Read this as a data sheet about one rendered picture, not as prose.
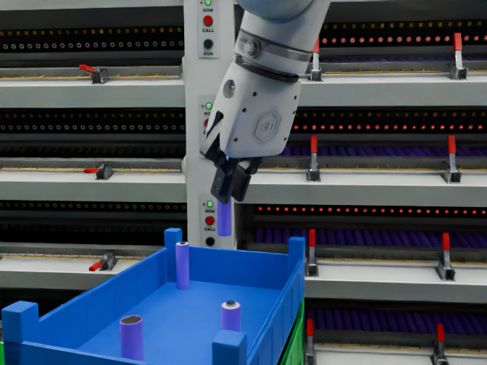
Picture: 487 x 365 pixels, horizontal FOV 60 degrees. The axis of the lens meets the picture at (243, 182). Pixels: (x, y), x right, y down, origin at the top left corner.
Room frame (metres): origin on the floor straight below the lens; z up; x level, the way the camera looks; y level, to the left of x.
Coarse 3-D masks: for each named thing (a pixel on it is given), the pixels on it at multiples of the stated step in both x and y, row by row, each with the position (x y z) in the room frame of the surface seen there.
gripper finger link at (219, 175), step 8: (224, 160) 0.50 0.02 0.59; (224, 168) 0.51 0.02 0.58; (216, 176) 0.52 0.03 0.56; (224, 176) 0.51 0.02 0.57; (232, 176) 0.51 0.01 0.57; (216, 184) 0.52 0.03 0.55; (224, 184) 0.52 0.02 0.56; (232, 184) 0.52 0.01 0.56; (216, 192) 0.52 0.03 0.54; (224, 192) 0.52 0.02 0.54; (224, 200) 0.52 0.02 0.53
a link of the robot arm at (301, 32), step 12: (312, 0) 0.41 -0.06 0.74; (324, 0) 0.44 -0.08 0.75; (300, 12) 0.42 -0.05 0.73; (312, 12) 0.43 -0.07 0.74; (324, 12) 0.45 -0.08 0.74; (252, 24) 0.45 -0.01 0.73; (264, 24) 0.44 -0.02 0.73; (276, 24) 0.44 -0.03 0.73; (288, 24) 0.43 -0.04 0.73; (300, 24) 0.44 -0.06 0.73; (312, 24) 0.45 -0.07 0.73; (264, 36) 0.44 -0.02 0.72; (276, 36) 0.44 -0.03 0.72; (288, 36) 0.44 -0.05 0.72; (300, 36) 0.44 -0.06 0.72; (312, 36) 0.45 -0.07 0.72; (300, 48) 0.45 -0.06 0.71; (312, 48) 0.47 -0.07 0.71
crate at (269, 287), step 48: (288, 240) 0.54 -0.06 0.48; (96, 288) 0.43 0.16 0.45; (144, 288) 0.53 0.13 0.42; (192, 288) 0.56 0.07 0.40; (240, 288) 0.56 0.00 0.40; (288, 288) 0.43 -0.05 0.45; (48, 336) 0.36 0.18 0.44; (96, 336) 0.43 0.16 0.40; (144, 336) 0.43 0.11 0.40; (192, 336) 0.43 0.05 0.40; (240, 336) 0.28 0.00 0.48
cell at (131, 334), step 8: (120, 320) 0.33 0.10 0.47; (128, 320) 0.33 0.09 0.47; (136, 320) 0.33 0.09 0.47; (120, 328) 0.32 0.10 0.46; (128, 328) 0.32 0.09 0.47; (136, 328) 0.32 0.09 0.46; (120, 336) 0.32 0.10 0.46; (128, 336) 0.32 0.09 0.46; (136, 336) 0.32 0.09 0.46; (120, 344) 0.32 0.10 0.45; (128, 344) 0.32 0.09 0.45; (136, 344) 0.32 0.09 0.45; (120, 352) 0.32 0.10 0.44; (128, 352) 0.32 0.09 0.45; (136, 352) 0.32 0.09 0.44
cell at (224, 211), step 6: (222, 204) 0.54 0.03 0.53; (228, 204) 0.54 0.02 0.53; (222, 210) 0.54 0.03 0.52; (228, 210) 0.54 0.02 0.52; (222, 216) 0.54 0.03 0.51; (228, 216) 0.54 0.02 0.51; (222, 222) 0.54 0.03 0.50; (228, 222) 0.54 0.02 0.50; (222, 228) 0.54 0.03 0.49; (228, 228) 0.54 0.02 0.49; (222, 234) 0.54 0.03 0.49; (228, 234) 0.54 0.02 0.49
